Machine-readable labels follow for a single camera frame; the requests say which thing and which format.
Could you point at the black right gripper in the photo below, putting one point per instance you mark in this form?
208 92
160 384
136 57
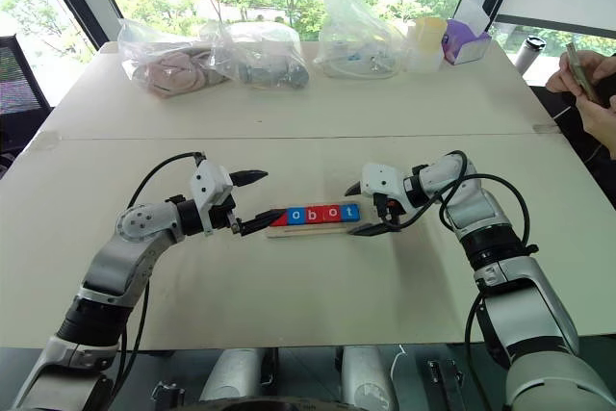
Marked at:
391 211

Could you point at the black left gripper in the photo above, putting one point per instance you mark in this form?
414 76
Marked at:
230 216

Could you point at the blue letter t block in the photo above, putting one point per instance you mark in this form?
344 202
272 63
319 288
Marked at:
350 212

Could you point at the red letter o block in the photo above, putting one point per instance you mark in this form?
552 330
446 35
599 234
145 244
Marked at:
330 213

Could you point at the red letter r block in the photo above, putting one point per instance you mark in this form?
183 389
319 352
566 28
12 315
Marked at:
278 221

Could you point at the blue letter o block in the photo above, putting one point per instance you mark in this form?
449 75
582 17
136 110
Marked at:
296 216

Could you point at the red letter b block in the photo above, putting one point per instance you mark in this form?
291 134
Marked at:
312 215

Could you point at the phone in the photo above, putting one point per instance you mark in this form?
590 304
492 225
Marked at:
580 71

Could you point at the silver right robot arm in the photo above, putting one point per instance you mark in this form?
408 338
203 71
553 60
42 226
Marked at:
520 295

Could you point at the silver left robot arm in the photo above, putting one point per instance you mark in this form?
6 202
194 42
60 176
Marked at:
139 230

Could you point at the wooden letter tray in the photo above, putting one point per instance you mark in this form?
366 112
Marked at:
308 232

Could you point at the silver rounded robot leg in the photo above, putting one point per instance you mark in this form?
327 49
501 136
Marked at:
231 375
366 377

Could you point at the dark rounded robot housing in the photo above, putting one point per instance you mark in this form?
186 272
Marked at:
264 403

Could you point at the person's left hand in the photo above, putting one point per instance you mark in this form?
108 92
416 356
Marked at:
604 124

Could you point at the person's right hand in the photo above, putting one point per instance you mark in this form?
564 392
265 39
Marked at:
601 67

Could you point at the clear bag with grey parts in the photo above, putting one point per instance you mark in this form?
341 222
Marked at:
269 69

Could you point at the clear bag with pink cloth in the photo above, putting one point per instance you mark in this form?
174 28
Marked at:
163 69

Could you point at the translucent container with yellow cup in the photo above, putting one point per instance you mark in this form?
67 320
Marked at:
426 43

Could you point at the tall clear plastic bag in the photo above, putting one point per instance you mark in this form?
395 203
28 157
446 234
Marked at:
351 31

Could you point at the purple tissue box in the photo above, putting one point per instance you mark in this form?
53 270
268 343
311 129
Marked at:
464 47

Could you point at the white bottle with black lid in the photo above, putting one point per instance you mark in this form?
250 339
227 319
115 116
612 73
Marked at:
528 59

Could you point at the black mesh office chair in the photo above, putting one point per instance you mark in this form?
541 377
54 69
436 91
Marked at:
17 84

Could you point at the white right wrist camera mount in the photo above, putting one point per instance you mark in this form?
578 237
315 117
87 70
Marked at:
382 179

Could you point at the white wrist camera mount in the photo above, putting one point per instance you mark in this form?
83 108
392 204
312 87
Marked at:
382 179
209 182

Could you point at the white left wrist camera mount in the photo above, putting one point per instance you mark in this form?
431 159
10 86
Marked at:
209 182

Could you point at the black metal bracket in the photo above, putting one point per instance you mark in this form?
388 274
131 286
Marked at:
445 382

